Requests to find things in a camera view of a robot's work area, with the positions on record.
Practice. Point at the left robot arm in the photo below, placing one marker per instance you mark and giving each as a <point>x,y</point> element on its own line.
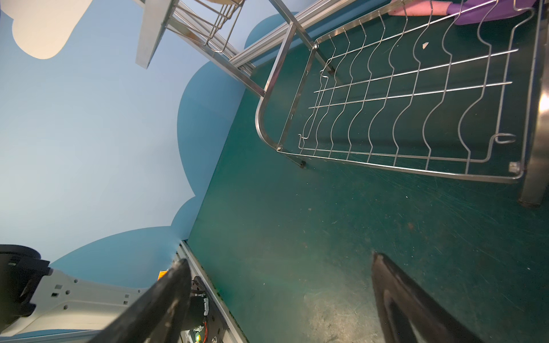
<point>36,297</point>

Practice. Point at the stainless steel dish rack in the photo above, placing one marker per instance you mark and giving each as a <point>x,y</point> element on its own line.
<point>415,95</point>

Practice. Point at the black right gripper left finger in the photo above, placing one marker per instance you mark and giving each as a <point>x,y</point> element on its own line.
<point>157,316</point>

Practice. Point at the orange green box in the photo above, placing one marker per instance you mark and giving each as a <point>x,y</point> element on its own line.
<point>161,274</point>

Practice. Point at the pink purple silicone spatula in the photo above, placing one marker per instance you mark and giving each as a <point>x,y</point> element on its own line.
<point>464,13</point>

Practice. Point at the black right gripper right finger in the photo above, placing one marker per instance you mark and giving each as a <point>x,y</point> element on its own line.
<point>405,309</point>

